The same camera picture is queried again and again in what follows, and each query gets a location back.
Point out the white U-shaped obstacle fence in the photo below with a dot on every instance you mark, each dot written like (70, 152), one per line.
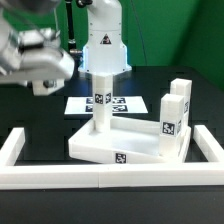
(100, 176)

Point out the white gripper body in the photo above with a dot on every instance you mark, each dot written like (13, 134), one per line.
(33, 55)

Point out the white desk top tray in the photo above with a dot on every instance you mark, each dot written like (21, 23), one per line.
(129, 141)

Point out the black camera stand pole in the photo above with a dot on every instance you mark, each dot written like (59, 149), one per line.
(71, 37)

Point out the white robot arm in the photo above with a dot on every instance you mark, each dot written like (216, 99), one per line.
(104, 52)

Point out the fiducial marker base sheet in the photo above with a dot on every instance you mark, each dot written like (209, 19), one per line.
(123, 104)

